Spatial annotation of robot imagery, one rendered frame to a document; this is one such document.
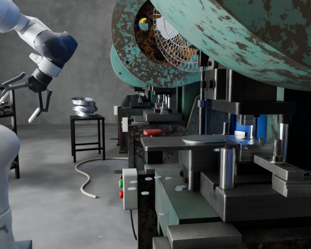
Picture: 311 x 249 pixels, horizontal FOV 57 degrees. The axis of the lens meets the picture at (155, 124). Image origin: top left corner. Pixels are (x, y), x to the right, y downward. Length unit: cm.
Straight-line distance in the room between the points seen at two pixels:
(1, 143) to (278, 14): 64
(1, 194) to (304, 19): 79
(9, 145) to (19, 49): 702
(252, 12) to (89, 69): 712
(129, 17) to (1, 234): 164
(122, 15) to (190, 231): 175
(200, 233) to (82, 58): 699
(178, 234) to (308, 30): 42
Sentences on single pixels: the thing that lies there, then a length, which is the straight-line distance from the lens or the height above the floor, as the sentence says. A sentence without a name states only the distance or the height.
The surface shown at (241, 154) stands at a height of 75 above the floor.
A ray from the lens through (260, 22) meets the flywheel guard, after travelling 35.
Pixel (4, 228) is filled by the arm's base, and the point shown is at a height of 55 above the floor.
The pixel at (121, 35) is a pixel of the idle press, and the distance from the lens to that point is 212.
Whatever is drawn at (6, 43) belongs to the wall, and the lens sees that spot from 786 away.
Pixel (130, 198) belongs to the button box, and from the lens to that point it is 105.
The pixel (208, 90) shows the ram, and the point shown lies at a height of 92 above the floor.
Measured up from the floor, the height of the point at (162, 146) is 78.
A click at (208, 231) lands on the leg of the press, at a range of 62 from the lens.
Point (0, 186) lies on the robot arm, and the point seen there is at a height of 67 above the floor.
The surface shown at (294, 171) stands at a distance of 67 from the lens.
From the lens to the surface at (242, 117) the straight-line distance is 84.
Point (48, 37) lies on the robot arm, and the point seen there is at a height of 111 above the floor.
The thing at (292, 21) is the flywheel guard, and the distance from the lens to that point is 36.
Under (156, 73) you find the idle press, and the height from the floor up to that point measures 102.
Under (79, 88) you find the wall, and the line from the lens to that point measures 743.
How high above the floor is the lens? 93
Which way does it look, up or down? 8 degrees down
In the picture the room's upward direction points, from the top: straight up
